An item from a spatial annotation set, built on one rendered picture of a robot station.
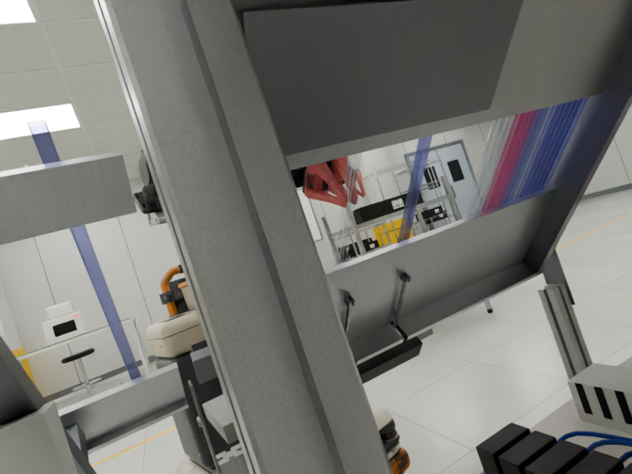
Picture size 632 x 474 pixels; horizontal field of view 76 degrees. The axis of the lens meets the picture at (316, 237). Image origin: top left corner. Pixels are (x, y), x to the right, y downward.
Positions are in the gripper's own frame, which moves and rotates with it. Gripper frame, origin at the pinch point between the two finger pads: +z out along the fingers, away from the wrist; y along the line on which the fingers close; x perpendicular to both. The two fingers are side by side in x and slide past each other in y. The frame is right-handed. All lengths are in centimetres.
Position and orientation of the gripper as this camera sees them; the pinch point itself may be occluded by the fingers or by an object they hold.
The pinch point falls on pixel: (348, 198)
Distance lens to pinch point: 54.7
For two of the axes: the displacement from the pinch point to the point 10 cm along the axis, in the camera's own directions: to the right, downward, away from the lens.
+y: 8.7, -2.8, 4.1
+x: -0.9, 7.2, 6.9
